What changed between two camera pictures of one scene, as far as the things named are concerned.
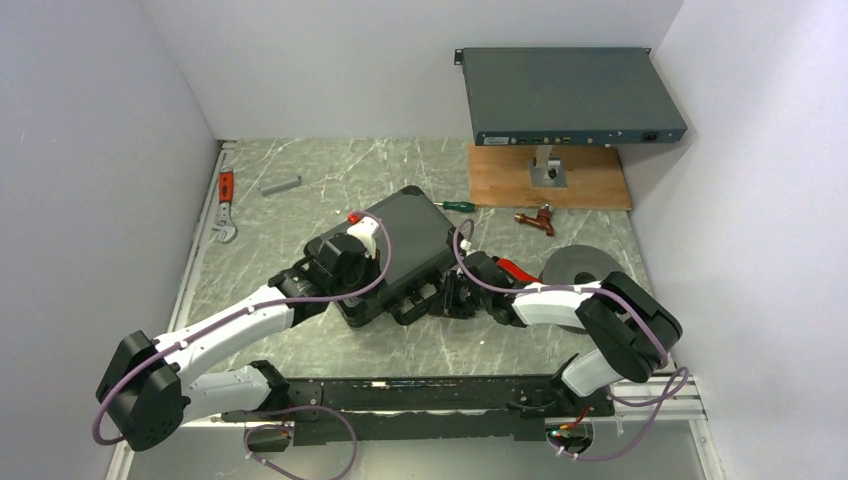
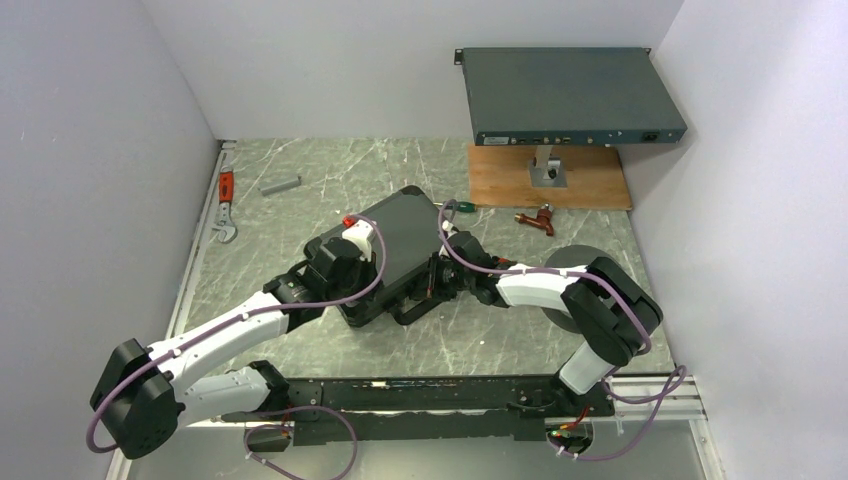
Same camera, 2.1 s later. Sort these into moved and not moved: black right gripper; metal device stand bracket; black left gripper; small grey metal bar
Moved: black right gripper
Not moved: metal device stand bracket; black left gripper; small grey metal bar
